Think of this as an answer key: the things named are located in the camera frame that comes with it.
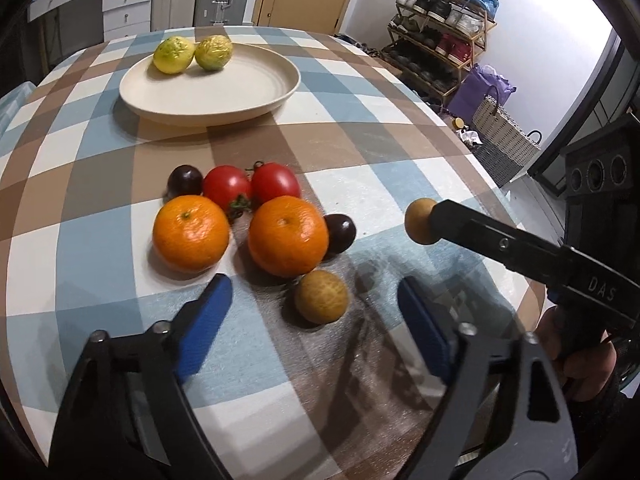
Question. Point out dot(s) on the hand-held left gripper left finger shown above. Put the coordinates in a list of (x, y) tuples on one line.
[(210, 320)]

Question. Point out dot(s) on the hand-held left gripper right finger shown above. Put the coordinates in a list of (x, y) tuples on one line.
[(420, 325)]

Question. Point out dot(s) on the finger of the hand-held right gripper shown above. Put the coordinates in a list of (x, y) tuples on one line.
[(490, 242)]

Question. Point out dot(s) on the brown longan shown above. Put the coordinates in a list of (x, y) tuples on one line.
[(419, 220), (321, 296)]

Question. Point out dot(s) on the orange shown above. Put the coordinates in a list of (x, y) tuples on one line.
[(190, 233), (287, 236)]

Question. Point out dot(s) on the dark plum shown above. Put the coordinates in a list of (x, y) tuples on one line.
[(342, 230), (185, 181)]

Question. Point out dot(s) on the red tomato with stem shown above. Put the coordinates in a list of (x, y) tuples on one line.
[(225, 186)]

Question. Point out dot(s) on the cream round plate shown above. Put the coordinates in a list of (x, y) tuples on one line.
[(210, 87)]

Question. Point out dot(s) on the person's right forearm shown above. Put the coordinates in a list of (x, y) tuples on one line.
[(607, 430)]

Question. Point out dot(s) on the person's right hand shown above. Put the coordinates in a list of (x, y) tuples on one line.
[(587, 372)]

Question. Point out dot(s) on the woven basket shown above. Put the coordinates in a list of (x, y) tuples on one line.
[(505, 135)]

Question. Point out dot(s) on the small yellow-lidded jar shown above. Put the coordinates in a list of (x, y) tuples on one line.
[(457, 122)]

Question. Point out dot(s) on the purple bag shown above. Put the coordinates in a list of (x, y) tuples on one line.
[(475, 90)]

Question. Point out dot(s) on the checked tablecloth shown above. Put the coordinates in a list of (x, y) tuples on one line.
[(90, 175)]

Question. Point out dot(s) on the wooden shoe rack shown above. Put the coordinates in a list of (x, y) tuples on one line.
[(480, 27)]

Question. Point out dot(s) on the pile of dark shoes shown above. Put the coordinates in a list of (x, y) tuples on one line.
[(357, 45)]

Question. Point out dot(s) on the group of assorted shoes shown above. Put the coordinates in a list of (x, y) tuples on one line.
[(435, 5)]

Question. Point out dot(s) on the wrinkled yellow guava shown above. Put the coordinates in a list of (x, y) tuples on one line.
[(213, 52)]

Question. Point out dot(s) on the green-yellow guava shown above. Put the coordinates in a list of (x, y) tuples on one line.
[(172, 55)]

